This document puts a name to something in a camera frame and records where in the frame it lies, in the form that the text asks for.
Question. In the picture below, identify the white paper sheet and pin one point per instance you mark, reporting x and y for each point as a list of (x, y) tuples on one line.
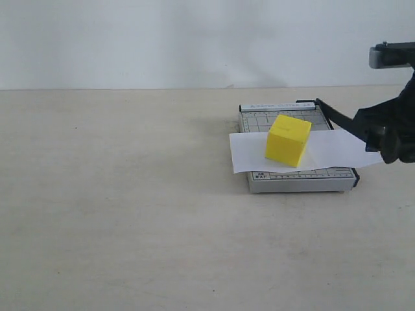
[(325, 149)]

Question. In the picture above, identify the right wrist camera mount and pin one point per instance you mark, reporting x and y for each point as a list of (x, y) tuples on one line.
[(391, 55)]

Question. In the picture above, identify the yellow foam cube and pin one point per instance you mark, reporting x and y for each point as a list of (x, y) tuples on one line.
[(287, 140)]

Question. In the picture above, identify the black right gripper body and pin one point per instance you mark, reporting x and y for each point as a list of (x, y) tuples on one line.
[(405, 109)]

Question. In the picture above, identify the black cutter blade arm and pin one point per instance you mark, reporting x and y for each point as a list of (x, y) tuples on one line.
[(337, 118)]

